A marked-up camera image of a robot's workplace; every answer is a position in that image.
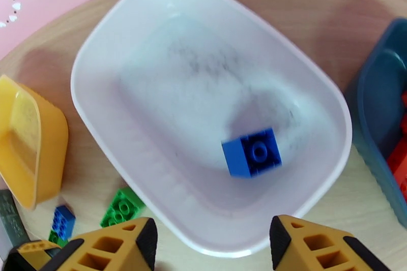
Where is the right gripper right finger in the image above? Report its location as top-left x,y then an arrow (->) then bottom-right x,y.
269,214 -> 390,271

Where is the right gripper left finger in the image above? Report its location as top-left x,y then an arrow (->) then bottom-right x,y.
39,217 -> 159,271

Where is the green two-by-four lego brick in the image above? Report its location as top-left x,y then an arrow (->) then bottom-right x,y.
100,187 -> 147,229

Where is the blue lego brick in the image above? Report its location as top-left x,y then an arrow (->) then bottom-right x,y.
51,204 -> 76,242
221,128 -> 283,179

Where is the red lego brick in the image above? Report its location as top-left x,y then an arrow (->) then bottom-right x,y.
386,138 -> 407,202

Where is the grey plastic organizer tray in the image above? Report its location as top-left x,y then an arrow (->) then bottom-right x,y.
0,189 -> 31,247

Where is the yellow plastic container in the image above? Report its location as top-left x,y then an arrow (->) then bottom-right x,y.
0,74 -> 69,210

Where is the dark teal plastic container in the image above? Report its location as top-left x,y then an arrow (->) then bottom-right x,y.
344,18 -> 407,229

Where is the white plastic container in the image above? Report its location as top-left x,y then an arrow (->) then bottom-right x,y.
70,0 -> 353,259

